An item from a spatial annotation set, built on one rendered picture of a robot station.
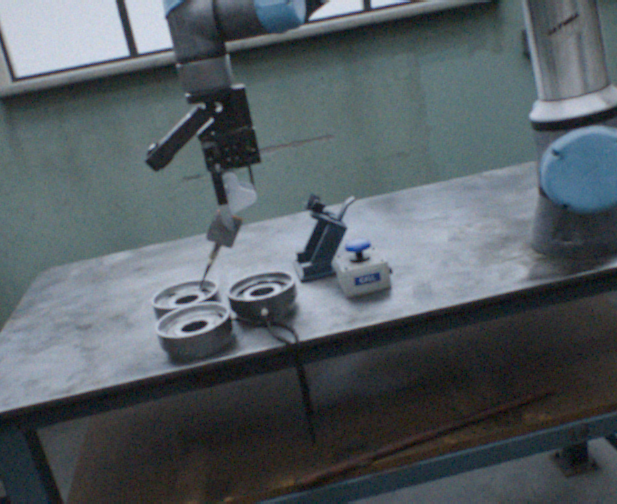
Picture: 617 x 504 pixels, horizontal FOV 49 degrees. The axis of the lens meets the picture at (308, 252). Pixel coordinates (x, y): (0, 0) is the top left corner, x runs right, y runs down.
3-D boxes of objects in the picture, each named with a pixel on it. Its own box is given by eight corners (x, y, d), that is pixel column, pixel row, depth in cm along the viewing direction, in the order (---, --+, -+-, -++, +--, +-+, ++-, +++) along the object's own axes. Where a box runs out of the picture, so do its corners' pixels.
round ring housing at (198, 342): (177, 372, 90) (170, 345, 88) (152, 346, 99) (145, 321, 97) (247, 342, 94) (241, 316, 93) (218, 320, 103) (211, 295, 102)
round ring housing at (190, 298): (145, 323, 107) (138, 300, 106) (199, 297, 113) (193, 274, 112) (182, 338, 100) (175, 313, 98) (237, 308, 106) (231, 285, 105)
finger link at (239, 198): (264, 228, 102) (251, 168, 100) (225, 237, 102) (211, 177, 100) (263, 224, 105) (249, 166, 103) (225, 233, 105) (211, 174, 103)
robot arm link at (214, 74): (176, 66, 94) (177, 63, 101) (184, 99, 95) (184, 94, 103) (229, 55, 94) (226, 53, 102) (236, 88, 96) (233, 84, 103)
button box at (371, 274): (347, 299, 102) (342, 269, 100) (338, 282, 108) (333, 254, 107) (399, 287, 102) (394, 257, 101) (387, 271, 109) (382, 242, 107)
